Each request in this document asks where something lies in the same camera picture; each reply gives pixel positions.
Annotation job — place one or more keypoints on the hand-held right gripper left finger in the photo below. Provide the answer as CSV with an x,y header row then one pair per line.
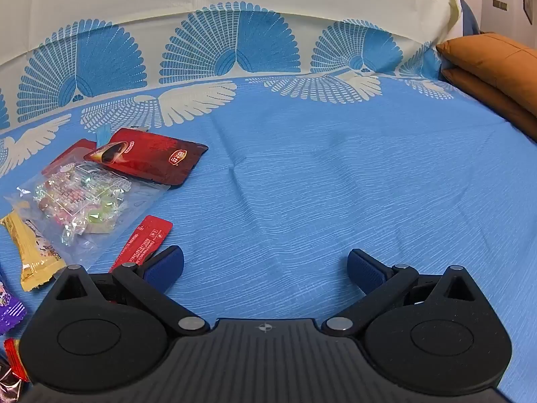
x,y
165,266

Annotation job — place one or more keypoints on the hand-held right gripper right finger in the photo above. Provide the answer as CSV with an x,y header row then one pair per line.
x,y
365,268

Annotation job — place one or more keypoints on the red stick packet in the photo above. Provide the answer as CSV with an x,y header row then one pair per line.
x,y
144,235

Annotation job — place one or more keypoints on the clear candy bag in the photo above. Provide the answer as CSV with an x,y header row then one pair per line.
x,y
84,201

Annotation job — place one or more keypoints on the red coffee pouch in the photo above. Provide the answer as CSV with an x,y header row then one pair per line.
x,y
147,151

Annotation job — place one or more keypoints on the yellow snack bar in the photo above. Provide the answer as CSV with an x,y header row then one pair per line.
x,y
33,252

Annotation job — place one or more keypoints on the blue stick packet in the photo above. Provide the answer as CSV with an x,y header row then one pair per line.
x,y
103,136

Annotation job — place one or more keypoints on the small red square packet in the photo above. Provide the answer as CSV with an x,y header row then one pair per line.
x,y
67,153

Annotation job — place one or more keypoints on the purple snack packet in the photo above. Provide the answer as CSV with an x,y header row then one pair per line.
x,y
10,310

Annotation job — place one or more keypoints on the orange-red snack packet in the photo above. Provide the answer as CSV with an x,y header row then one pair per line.
x,y
14,357

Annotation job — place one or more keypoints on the dark foil snack packet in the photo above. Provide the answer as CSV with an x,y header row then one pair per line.
x,y
8,382

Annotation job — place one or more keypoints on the blue patterned bedsheet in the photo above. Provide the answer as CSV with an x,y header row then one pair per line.
x,y
293,176

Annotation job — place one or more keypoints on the orange pillow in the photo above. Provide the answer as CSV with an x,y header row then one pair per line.
x,y
491,96
495,58

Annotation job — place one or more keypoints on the blue upholstered bed frame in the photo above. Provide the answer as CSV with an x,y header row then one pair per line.
x,y
470,19

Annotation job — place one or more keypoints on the wall switch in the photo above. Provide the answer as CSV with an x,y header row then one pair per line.
x,y
500,4

